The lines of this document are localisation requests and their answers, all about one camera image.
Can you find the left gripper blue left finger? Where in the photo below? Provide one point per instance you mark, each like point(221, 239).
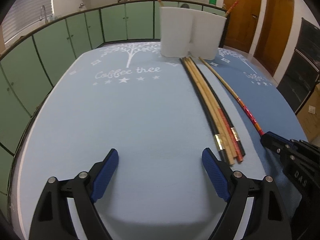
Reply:
point(52, 217)

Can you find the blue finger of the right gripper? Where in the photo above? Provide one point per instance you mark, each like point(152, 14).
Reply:
point(276, 143)

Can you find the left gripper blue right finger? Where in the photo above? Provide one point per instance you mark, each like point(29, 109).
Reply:
point(268, 218)

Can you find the black chopstick with gold band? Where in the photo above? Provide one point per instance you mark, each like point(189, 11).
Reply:
point(216, 135)
point(223, 116)

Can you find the plain bamboo chopstick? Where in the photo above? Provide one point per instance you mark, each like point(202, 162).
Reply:
point(223, 144)
point(209, 101)

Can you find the green lower kitchen cabinets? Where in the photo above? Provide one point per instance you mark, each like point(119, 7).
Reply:
point(33, 66)

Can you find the cardboard box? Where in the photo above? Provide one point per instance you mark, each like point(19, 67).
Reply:
point(308, 116)

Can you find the black glass cabinet appliance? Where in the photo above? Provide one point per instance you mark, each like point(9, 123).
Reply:
point(302, 74)

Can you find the brown wooden door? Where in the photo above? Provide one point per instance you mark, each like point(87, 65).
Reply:
point(242, 23)
point(274, 33)

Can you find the blue tree print table mat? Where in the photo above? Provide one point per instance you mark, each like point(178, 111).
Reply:
point(131, 98)

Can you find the white double utensil holder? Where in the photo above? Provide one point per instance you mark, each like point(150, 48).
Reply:
point(190, 32)

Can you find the chrome sink faucet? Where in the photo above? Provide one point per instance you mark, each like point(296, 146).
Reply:
point(43, 12)

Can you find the white window blinds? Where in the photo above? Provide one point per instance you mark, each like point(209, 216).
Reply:
point(23, 14)

